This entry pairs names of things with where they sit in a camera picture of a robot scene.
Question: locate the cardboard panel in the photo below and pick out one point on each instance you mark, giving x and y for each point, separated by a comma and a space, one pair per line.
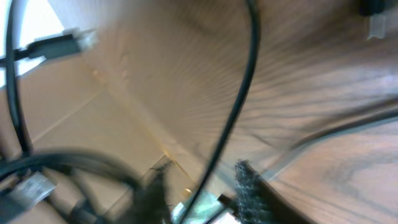
84, 103

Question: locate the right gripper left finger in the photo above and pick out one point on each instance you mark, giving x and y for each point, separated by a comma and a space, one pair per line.
149, 204

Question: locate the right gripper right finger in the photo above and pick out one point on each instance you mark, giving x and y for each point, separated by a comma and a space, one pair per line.
259, 203

